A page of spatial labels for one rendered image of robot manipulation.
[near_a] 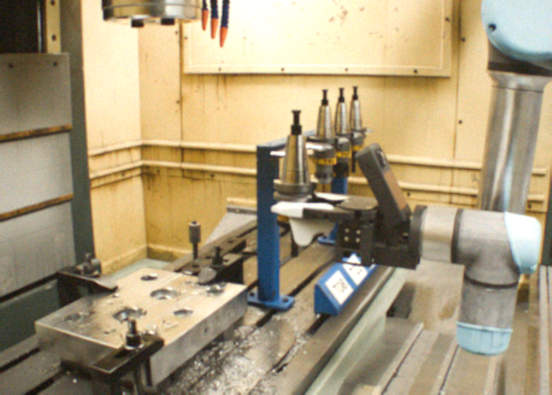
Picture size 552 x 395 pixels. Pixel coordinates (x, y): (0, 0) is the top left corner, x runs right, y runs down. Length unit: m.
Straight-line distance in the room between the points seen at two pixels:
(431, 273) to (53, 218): 1.06
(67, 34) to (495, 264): 1.10
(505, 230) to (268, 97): 1.32
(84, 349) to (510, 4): 0.74
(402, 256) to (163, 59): 1.54
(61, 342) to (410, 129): 1.25
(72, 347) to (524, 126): 0.74
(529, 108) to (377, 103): 1.02
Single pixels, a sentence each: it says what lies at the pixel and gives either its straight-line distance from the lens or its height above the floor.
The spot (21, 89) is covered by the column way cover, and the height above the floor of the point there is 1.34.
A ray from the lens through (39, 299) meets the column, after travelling 1.42.
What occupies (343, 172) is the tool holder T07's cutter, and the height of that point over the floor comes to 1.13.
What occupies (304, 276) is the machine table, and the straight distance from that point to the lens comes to 1.32.
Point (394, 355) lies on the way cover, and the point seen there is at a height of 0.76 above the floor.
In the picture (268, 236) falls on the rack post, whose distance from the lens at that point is 1.12.
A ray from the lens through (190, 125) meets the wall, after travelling 2.10.
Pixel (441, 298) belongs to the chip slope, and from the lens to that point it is 1.64.
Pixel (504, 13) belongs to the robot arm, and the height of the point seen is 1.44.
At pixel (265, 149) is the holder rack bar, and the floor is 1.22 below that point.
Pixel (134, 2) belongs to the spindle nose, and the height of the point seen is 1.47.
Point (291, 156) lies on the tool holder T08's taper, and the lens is 0.80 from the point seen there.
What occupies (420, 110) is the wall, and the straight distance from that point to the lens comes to 1.78.
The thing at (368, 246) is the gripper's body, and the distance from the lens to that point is 0.77.
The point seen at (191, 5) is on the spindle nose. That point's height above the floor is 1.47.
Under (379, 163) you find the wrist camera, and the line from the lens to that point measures 0.76.
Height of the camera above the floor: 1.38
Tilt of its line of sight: 12 degrees down
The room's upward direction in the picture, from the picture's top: straight up
